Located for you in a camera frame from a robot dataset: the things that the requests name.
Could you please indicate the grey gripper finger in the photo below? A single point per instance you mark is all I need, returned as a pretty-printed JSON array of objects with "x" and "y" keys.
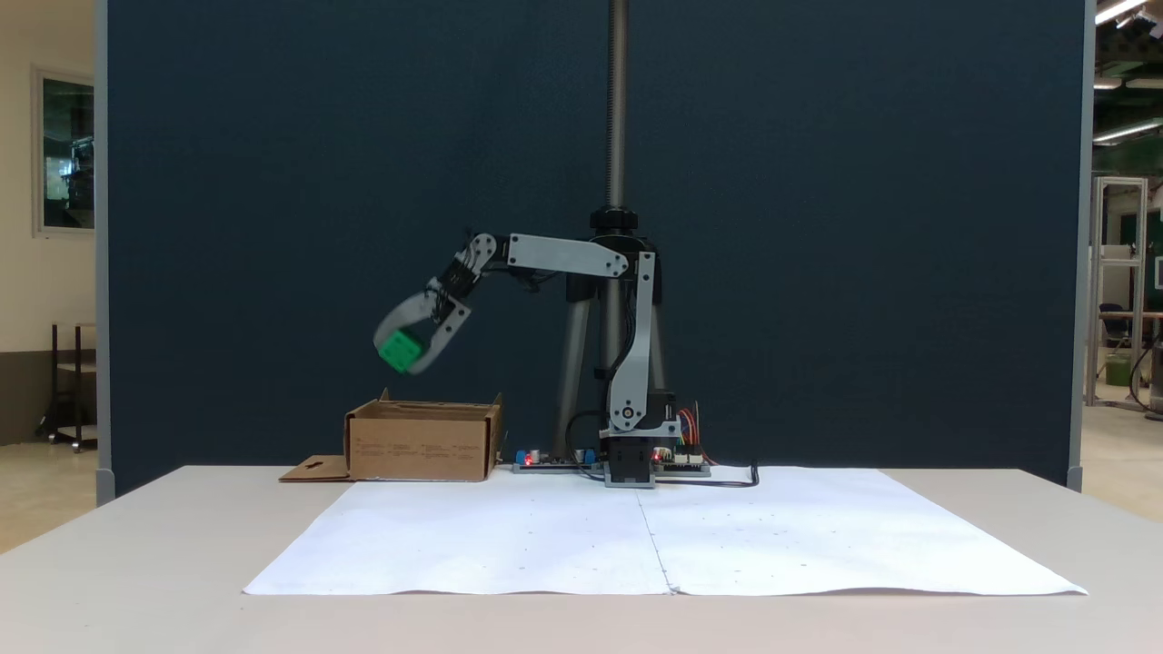
[
  {"x": 400, "y": 309},
  {"x": 445, "y": 341}
]

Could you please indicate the green dice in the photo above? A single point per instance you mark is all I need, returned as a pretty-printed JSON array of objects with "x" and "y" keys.
[{"x": 401, "y": 351}]

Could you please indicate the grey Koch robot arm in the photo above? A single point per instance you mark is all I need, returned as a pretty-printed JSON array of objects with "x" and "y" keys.
[{"x": 563, "y": 256}]

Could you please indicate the green bin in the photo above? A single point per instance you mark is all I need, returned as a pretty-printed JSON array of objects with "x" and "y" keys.
[{"x": 1118, "y": 371}]

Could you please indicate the brown cardboard box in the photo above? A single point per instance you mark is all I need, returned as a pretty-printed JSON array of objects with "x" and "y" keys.
[{"x": 422, "y": 445}]

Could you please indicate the blue circuit board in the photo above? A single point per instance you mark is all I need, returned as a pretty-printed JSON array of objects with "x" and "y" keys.
[{"x": 545, "y": 463}]

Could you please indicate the dark blue partition panel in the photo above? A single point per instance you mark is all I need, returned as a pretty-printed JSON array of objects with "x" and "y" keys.
[{"x": 363, "y": 136}]

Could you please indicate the white paper sheet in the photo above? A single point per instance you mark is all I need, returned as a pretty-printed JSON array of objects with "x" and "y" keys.
[{"x": 509, "y": 545}]

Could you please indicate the black tripod with pole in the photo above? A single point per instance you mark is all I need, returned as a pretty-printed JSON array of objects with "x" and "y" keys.
[{"x": 617, "y": 109}]

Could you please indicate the dark shelf cart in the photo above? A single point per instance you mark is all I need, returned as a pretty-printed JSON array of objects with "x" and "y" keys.
[{"x": 73, "y": 381}]

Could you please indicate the dark office chair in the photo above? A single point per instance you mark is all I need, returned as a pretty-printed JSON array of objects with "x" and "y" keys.
[{"x": 1114, "y": 322}]

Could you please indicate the ceiling light strip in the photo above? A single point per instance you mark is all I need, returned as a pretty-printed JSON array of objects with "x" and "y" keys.
[
  {"x": 1127, "y": 83},
  {"x": 1119, "y": 9},
  {"x": 1127, "y": 131}
]

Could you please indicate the framed wall window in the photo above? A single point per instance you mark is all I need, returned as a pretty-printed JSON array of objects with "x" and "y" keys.
[{"x": 68, "y": 150}]

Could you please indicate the aluminium frame rack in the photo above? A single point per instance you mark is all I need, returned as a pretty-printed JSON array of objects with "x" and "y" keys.
[{"x": 1119, "y": 272}]

